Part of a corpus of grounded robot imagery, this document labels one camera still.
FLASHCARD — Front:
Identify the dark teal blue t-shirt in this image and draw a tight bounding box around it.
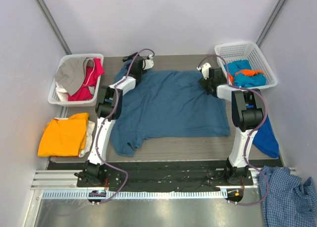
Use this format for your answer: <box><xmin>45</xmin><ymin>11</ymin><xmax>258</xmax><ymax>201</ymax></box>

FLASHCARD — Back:
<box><xmin>110</xmin><ymin>69</ymin><xmax>230</xmax><ymax>157</ymax></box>

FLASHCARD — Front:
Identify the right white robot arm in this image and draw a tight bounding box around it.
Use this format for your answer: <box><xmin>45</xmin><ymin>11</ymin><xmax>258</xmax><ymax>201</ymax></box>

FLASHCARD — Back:
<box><xmin>197</xmin><ymin>63</ymin><xmax>267</xmax><ymax>185</ymax></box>

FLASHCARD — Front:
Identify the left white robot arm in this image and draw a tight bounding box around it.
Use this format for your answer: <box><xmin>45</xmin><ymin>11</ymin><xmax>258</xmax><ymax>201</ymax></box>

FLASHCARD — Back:
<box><xmin>84</xmin><ymin>49</ymin><xmax>155</xmax><ymax>187</ymax></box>

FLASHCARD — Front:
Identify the turquoise shirt in basket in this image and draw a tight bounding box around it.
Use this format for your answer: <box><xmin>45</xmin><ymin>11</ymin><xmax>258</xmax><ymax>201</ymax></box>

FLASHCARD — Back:
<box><xmin>224</xmin><ymin>60</ymin><xmax>266</xmax><ymax>88</ymax></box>

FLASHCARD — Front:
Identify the orange shirt in basket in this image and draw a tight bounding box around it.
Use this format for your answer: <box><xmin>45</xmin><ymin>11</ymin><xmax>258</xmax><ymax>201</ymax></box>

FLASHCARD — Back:
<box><xmin>229</xmin><ymin>69</ymin><xmax>266</xmax><ymax>87</ymax></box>

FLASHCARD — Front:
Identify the pink shirt in basket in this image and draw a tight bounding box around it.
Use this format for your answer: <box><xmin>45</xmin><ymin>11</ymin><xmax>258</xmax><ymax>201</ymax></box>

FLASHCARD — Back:
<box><xmin>68</xmin><ymin>57</ymin><xmax>104</xmax><ymax>101</ymax></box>

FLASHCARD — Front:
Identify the white shirt in basket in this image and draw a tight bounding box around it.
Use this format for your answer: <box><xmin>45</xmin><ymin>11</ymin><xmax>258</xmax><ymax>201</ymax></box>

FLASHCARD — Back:
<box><xmin>55</xmin><ymin>83</ymin><xmax>69</xmax><ymax>102</ymax></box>

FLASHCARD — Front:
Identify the bright blue folded shirt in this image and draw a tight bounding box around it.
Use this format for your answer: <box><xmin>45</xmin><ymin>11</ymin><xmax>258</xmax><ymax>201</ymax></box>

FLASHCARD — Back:
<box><xmin>252</xmin><ymin>115</ymin><xmax>279</xmax><ymax>159</ymax></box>

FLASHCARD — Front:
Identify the yellow orange folded shirt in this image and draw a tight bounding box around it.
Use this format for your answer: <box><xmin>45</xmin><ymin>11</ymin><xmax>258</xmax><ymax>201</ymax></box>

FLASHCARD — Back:
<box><xmin>38</xmin><ymin>113</ymin><xmax>90</xmax><ymax>157</ymax></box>

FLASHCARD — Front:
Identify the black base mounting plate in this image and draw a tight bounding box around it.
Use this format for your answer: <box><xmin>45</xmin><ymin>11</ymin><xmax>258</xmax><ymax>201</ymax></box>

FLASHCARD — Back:
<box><xmin>74</xmin><ymin>161</ymin><xmax>254</xmax><ymax>192</ymax></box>

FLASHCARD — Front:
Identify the blue checkered cloth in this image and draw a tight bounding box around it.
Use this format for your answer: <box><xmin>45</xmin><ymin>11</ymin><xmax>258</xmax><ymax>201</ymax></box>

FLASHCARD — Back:
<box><xmin>259</xmin><ymin>166</ymin><xmax>317</xmax><ymax>227</ymax></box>

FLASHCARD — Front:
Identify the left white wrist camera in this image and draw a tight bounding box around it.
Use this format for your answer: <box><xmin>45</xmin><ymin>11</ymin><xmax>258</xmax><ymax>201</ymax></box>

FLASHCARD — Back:
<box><xmin>143</xmin><ymin>55</ymin><xmax>154</xmax><ymax>70</ymax></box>

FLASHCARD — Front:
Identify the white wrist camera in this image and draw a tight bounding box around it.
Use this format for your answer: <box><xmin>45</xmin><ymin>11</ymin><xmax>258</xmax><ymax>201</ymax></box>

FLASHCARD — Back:
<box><xmin>197</xmin><ymin>62</ymin><xmax>211</xmax><ymax>80</ymax></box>
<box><xmin>143</xmin><ymin>55</ymin><xmax>154</xmax><ymax>70</ymax></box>

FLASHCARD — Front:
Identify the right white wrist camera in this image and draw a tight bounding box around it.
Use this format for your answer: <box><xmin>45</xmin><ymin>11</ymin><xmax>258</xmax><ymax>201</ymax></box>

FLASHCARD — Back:
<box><xmin>197</xmin><ymin>62</ymin><xmax>211</xmax><ymax>80</ymax></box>

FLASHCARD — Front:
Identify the right corner metal post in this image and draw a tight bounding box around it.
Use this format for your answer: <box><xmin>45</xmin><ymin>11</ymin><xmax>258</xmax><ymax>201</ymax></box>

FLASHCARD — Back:
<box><xmin>256</xmin><ymin>0</ymin><xmax>289</xmax><ymax>48</ymax></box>

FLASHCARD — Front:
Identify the corner metal post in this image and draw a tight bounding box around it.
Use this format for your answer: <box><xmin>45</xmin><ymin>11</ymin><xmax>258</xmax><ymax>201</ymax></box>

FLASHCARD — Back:
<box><xmin>256</xmin><ymin>0</ymin><xmax>289</xmax><ymax>48</ymax></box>
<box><xmin>35</xmin><ymin>0</ymin><xmax>72</xmax><ymax>55</ymax></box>

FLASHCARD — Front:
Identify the white slotted cable duct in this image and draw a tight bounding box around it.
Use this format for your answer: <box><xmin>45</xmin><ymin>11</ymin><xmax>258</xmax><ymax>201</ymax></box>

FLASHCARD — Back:
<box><xmin>42</xmin><ymin>189</ymin><xmax>227</xmax><ymax>200</ymax></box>

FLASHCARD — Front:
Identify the left corner metal post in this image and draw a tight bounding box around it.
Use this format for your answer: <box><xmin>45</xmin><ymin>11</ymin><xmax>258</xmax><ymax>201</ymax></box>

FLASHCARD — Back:
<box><xmin>35</xmin><ymin>0</ymin><xmax>72</xmax><ymax>55</ymax></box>

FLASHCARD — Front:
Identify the aluminium rail frame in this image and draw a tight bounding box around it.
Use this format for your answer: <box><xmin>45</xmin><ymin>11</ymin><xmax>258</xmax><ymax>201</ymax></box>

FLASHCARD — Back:
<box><xmin>31</xmin><ymin>169</ymin><xmax>259</xmax><ymax>189</ymax></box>

